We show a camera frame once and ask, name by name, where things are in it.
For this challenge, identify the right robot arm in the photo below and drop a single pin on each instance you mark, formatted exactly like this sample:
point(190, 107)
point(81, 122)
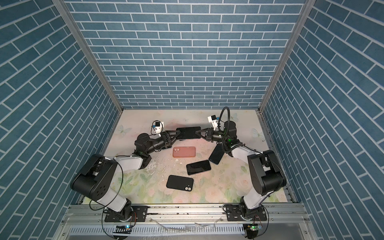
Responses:
point(266, 172)

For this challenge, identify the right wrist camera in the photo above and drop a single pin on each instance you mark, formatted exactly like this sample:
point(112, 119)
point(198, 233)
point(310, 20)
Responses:
point(214, 121)

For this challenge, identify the aluminium front rail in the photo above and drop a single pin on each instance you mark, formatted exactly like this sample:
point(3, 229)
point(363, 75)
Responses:
point(188, 214)

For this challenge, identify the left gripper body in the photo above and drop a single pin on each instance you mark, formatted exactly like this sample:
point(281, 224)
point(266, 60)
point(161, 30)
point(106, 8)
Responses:
point(159, 143)

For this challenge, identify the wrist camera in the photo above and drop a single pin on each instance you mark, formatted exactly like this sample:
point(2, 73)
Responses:
point(157, 127)
point(214, 121)

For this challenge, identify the blue-edged black phone right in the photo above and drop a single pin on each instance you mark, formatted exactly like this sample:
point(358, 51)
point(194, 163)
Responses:
point(217, 154)

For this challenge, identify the pink phone case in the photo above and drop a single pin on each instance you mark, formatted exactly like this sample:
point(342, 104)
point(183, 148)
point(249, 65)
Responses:
point(184, 152)

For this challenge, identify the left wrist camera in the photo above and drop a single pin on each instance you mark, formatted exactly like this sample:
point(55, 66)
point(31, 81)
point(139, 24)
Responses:
point(157, 127)

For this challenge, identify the black phone case lower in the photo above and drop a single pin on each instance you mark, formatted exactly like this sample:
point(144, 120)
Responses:
point(180, 183)

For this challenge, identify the white slotted cable duct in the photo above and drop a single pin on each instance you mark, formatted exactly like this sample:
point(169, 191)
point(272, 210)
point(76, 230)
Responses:
point(156, 230)

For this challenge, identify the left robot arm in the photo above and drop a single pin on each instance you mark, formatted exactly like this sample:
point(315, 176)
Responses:
point(95, 177)

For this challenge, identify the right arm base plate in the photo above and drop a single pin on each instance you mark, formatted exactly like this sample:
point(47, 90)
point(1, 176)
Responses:
point(236, 213)

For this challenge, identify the purple-edged black phone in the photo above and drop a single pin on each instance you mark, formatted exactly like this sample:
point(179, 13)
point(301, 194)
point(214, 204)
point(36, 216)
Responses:
point(188, 133)

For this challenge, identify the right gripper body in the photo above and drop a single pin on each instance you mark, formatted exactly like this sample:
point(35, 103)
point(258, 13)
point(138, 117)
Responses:
point(216, 136)

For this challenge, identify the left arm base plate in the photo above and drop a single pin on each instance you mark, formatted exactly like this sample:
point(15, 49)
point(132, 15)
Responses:
point(128, 214)

